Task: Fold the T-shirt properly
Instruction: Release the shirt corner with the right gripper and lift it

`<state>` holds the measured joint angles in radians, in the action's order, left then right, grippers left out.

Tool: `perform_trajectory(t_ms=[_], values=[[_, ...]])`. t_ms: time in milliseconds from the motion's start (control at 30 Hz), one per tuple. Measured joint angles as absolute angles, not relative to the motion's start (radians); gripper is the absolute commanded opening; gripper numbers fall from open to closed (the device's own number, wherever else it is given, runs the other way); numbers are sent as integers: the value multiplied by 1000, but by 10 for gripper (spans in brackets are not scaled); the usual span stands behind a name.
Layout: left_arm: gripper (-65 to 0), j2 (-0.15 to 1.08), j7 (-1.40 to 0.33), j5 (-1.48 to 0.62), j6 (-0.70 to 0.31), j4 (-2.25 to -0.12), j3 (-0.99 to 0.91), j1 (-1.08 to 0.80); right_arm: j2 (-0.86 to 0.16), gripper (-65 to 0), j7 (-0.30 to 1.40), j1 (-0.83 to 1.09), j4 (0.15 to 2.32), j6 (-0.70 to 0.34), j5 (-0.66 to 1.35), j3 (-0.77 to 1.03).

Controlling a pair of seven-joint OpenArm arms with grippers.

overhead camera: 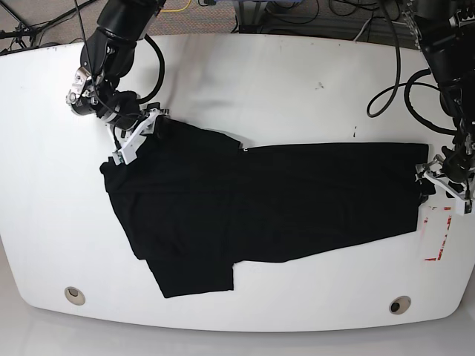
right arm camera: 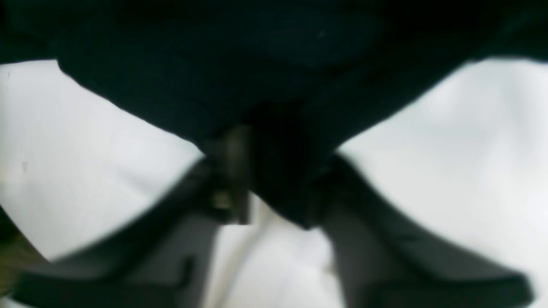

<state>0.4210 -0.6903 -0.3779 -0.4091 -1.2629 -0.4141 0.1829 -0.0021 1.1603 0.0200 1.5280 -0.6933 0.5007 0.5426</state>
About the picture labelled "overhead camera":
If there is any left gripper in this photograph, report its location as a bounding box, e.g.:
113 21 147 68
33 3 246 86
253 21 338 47
416 146 474 215

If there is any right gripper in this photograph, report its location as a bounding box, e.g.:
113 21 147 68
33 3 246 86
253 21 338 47
105 103 169 165

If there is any black T-shirt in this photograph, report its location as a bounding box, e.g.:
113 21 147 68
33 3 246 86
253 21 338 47
100 119 429 298

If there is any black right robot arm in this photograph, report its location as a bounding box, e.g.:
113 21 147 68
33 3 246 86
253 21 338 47
66 1 168 165

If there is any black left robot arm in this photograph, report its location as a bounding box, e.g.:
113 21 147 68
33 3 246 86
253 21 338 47
404 1 474 215

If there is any red tape marking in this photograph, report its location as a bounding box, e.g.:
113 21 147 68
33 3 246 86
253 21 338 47
420 206 453 262

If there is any black tripod stand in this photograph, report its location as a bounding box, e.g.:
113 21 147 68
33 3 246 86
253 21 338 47
1 0 96 56

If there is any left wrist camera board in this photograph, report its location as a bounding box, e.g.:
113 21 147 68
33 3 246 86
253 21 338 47
461 200 474 215

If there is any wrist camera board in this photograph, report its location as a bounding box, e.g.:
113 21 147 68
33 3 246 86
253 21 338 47
461 200 474 215
112 151 125 165

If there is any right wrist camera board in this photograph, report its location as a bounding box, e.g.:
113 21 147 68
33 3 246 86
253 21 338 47
112 151 125 165

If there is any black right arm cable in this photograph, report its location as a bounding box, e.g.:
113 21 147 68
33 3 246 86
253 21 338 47
137 35 166 107

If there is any yellow cable on floor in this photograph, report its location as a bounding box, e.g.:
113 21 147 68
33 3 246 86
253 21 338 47
165 0 192 13

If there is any right table cable grommet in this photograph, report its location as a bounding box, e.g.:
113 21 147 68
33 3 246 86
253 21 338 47
389 296 411 315

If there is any table cable grommet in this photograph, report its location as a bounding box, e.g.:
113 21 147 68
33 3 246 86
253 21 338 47
389 296 411 315
65 286 86 306

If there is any left table cable grommet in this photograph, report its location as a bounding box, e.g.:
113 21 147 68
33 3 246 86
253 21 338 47
65 286 86 306

